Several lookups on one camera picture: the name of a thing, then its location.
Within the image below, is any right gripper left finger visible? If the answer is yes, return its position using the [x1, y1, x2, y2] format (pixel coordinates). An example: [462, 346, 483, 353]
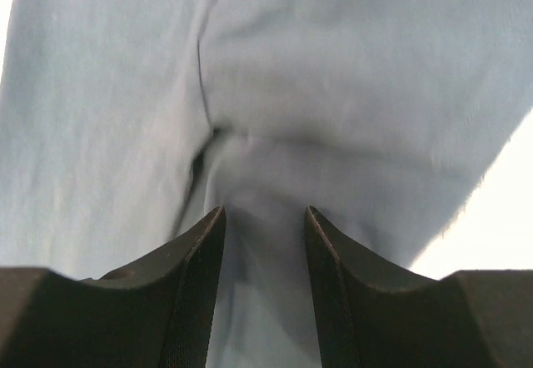
[1, 207, 226, 368]

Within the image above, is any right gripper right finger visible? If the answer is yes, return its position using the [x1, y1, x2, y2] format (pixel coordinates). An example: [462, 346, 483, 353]
[305, 207, 532, 367]

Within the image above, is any dark blue t-shirt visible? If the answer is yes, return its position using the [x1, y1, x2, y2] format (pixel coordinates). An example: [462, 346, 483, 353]
[1, 0, 532, 367]

